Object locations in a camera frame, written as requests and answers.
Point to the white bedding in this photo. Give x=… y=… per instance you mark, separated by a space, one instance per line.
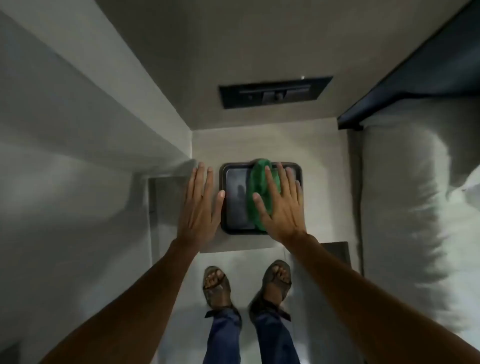
x=405 y=195

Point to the person's right forearm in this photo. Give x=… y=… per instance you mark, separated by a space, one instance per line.
x=371 y=311

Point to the beige bedside table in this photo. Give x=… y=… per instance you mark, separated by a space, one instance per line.
x=322 y=195

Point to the black wall switch panel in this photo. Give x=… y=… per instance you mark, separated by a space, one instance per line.
x=275 y=92

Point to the left sandalled foot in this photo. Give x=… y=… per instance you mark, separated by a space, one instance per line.
x=217 y=290

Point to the person's left forearm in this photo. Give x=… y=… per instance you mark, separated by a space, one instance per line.
x=135 y=311

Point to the black bed headboard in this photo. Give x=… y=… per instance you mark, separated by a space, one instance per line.
x=427 y=71

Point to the green cleaning cloth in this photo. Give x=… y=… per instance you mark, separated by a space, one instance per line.
x=258 y=180

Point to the black rectangular tray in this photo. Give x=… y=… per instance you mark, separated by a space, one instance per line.
x=236 y=202

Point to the sandalled foot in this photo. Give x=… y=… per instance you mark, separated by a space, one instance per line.
x=217 y=290
x=275 y=287

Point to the right sandalled foot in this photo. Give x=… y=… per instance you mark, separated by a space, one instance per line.
x=275 y=287

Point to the person's right hand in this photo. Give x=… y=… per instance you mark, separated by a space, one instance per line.
x=287 y=213

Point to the person's left hand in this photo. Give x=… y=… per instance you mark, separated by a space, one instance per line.
x=197 y=217

